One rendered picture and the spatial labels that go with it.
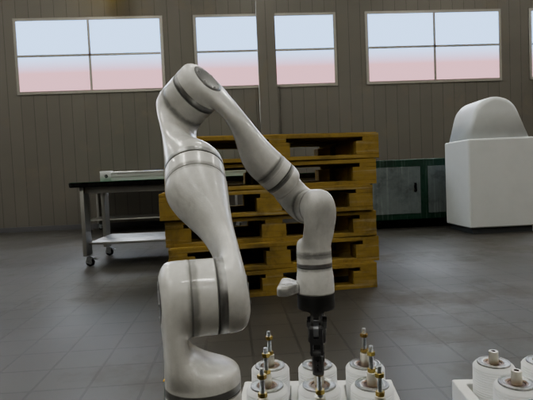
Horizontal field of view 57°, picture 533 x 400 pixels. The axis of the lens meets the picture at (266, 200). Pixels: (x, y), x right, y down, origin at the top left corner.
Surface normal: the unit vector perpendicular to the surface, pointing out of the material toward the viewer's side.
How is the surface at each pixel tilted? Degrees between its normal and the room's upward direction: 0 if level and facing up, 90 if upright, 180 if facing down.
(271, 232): 90
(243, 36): 90
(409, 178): 90
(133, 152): 90
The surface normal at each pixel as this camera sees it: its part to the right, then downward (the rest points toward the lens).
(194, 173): 0.00, -0.65
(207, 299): 0.19, -0.13
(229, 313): 0.22, 0.31
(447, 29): 0.07, 0.04
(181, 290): 0.17, -0.40
